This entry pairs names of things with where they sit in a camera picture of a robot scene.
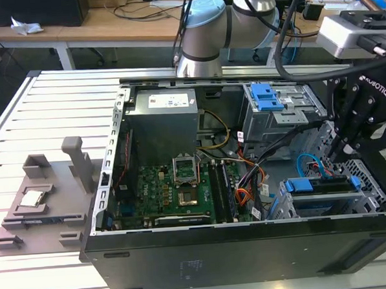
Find metal CPU socket cover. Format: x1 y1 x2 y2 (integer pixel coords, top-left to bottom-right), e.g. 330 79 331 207
171 154 200 188

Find black RAM stick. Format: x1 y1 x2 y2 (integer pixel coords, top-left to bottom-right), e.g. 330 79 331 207
220 160 241 220

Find yellow and black wires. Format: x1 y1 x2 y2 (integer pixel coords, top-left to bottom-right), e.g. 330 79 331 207
195 108 232 150

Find black arm base cables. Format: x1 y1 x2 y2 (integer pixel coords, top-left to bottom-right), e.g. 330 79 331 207
169 0 198 67

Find blue disk wire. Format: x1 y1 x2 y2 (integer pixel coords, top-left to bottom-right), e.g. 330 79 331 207
294 151 340 182

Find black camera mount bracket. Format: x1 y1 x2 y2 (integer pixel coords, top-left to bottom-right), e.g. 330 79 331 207
339 7 386 60

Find CPU socket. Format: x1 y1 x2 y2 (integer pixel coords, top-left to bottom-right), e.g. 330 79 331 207
177 187 201 208

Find grey parts rack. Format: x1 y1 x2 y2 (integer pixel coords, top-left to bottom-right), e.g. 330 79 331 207
0 134 109 257

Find small black cube device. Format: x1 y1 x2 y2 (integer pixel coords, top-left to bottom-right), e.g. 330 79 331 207
301 0 325 21

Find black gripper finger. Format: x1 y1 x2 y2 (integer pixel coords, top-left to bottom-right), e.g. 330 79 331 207
340 88 386 156
324 76 360 161

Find silver perforated disk bay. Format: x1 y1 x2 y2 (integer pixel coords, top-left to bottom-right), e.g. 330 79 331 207
265 118 386 221

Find hard disk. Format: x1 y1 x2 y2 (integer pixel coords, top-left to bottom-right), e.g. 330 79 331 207
284 173 362 199

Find orange wire bundle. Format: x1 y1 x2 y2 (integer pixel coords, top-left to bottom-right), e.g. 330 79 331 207
234 166 269 208

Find black wire bundle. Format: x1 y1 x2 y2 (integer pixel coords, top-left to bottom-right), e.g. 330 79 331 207
239 119 329 189

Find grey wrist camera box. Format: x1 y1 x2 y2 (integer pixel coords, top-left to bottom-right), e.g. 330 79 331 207
314 13 369 61

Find silver drive cage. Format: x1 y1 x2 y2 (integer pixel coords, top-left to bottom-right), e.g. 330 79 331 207
237 78 330 147

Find large black box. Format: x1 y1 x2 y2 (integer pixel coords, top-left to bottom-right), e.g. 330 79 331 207
0 0 91 32

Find grey power supply unit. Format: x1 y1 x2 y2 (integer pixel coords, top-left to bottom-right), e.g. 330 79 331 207
124 87 202 159

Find green motherboard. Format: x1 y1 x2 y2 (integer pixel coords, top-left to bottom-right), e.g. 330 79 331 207
114 158 250 230

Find silver CPU chip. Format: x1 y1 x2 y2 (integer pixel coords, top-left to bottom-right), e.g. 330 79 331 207
19 189 47 208

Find crumpled white paper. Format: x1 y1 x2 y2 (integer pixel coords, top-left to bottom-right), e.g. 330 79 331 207
10 14 45 36

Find black open PC case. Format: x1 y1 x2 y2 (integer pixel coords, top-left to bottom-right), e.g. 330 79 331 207
70 63 386 289

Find thick black gripper cable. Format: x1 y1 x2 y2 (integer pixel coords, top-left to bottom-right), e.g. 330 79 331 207
270 0 359 85

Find wooden desk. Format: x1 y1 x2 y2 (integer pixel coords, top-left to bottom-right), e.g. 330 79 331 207
0 0 386 78

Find black graphics card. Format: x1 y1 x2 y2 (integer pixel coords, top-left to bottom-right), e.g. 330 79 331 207
153 213 213 228

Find blue drive cage latch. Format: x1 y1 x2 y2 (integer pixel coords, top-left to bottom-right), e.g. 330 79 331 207
250 81 285 114

